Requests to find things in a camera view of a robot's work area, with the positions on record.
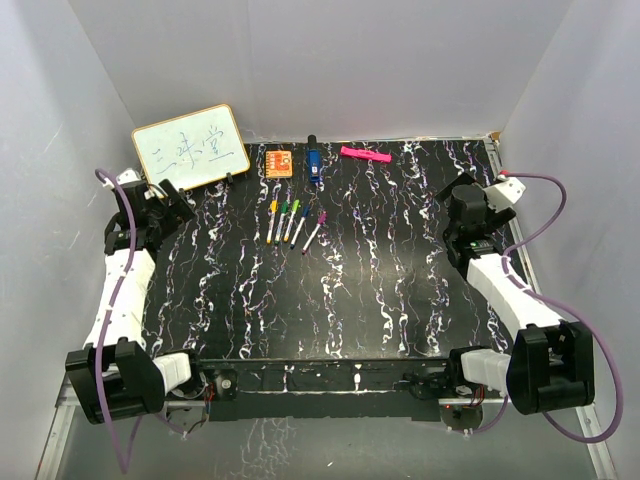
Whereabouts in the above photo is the white pen yellow tip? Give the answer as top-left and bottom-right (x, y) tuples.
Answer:
(266, 200), (278, 244)

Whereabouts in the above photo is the white pen green tip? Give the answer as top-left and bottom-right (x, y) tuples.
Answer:
(274, 201), (288, 245)

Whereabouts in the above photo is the white pen orange tip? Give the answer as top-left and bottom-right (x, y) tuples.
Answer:
(283, 199), (300, 242)

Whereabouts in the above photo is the white pen blue tip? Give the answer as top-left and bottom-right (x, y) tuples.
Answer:
(290, 205), (311, 249)

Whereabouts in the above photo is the white pen purple tip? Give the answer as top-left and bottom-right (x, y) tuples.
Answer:
(301, 211), (327, 255)

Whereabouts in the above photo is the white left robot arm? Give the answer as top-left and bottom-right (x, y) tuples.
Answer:
(65, 169), (207, 424)

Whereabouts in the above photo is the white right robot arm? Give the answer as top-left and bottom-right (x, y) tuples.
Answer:
(436, 173), (595, 415)

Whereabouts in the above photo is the small whiteboard with writing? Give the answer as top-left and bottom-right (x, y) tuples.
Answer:
(131, 104), (250, 190)

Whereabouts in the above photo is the orange spiral notepad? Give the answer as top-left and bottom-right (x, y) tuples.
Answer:
(265, 150), (293, 179)

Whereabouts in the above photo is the pink utility knife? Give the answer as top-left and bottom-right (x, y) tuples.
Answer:
(340, 146), (392, 164)

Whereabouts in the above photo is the blue stapler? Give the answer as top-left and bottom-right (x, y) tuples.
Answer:
(307, 135), (322, 185)

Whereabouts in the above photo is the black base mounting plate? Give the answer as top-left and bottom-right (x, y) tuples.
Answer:
(149, 357), (506, 424)

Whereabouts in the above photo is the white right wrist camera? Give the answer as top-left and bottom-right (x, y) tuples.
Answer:
(483, 171), (526, 213)

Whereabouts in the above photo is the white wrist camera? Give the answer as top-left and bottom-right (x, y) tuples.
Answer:
(100, 168), (142, 190)
(483, 171), (526, 213)

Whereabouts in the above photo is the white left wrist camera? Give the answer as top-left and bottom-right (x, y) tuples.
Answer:
(100, 168), (142, 190)

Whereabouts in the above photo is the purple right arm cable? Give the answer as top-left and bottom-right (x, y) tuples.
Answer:
(469, 172), (626, 444)

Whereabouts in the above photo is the aluminium front rail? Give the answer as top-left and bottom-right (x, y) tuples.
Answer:
(55, 363), (596, 407)

